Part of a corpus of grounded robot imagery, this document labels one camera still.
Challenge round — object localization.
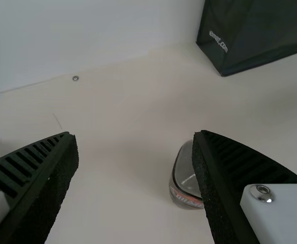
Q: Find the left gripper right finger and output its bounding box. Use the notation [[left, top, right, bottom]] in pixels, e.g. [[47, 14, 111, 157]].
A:
[[191, 130, 297, 244]]

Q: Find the dark grey bag with straps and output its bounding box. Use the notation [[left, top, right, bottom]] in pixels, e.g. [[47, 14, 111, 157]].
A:
[[195, 0, 297, 77]]

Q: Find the small square scanner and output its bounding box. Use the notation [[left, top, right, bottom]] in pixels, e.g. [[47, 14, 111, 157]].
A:
[[169, 139, 205, 210]]

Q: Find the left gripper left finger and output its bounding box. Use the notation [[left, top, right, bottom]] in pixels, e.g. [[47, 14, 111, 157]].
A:
[[0, 131, 80, 244]]

